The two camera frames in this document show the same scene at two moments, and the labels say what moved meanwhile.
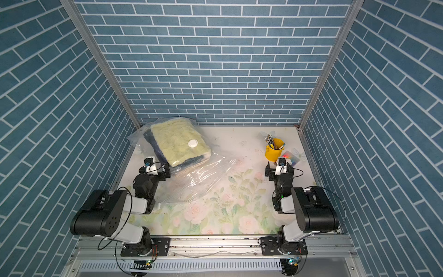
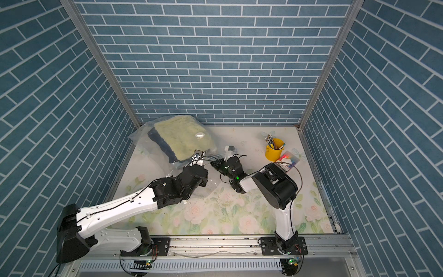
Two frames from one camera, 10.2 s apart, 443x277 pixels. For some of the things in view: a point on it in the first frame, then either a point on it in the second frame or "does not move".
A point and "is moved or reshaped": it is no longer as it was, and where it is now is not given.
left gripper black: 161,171 -> 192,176
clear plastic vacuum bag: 198,170 is moved or reshaped
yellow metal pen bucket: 273,154 does not move
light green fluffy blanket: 180,141 is moved or reshaped
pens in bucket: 269,139 does not move
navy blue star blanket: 194,163 -> 154,135
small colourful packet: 294,160 does not move
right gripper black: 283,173 -> 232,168
